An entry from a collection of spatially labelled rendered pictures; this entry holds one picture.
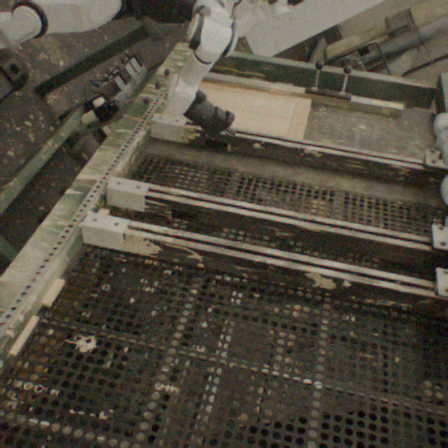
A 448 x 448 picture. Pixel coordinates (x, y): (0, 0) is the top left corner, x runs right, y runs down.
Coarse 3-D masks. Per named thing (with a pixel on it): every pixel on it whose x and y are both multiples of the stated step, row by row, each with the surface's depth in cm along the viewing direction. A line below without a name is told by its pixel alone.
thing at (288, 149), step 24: (168, 120) 213; (216, 144) 212; (240, 144) 210; (264, 144) 207; (288, 144) 206; (312, 144) 208; (336, 168) 207; (360, 168) 205; (384, 168) 203; (408, 168) 201; (432, 168) 199
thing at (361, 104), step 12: (228, 84) 250; (240, 84) 249; (252, 84) 248; (264, 84) 249; (276, 84) 250; (300, 96) 246; (312, 96) 245; (324, 96) 244; (348, 108) 245; (360, 108) 244; (372, 108) 243; (384, 108) 241; (396, 108) 240
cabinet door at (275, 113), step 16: (208, 96) 242; (224, 96) 243; (240, 96) 244; (256, 96) 245; (272, 96) 245; (288, 96) 246; (240, 112) 233; (256, 112) 234; (272, 112) 235; (288, 112) 236; (304, 112) 236; (240, 128) 223; (256, 128) 224; (272, 128) 225; (288, 128) 226; (304, 128) 226
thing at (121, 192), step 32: (128, 192) 178; (160, 192) 180; (192, 192) 180; (224, 224) 177; (256, 224) 174; (288, 224) 172; (320, 224) 174; (352, 224) 173; (384, 256) 171; (416, 256) 169
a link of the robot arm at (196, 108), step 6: (174, 78) 181; (174, 84) 180; (168, 90) 181; (198, 90) 179; (168, 96) 179; (198, 96) 179; (204, 96) 180; (192, 102) 182; (198, 102) 181; (204, 102) 183; (192, 108) 182; (198, 108) 182; (186, 114) 184; (192, 114) 183; (198, 114) 183
